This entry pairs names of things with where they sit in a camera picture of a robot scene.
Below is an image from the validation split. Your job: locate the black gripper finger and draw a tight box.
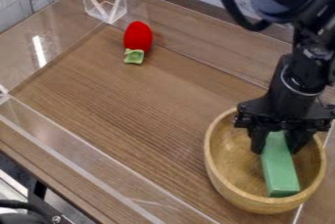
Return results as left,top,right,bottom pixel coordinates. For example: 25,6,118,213
249,127,269,155
285,130,315,155

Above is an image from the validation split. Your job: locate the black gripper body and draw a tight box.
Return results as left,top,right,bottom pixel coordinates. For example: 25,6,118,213
234,96,335,131

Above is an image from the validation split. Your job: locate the green stick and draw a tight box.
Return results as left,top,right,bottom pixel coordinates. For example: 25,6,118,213
260,131,301,198

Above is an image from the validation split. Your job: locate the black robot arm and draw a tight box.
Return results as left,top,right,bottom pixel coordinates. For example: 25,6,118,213
234,0,335,154

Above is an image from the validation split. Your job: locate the brown wooden bowl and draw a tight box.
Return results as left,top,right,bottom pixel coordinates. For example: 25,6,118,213
203,108,327,214

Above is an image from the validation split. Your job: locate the red plush strawberry toy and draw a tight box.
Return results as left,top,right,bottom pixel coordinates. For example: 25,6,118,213
123,21,152,65

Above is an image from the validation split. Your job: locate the clear acrylic corner bracket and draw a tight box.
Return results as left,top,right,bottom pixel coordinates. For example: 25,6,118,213
83,0,127,24

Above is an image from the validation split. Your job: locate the clear acrylic tray wall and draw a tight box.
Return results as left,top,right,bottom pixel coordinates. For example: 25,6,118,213
0,86,218,224

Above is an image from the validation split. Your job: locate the black table leg frame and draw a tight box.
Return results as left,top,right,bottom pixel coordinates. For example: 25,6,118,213
0,180,76,224

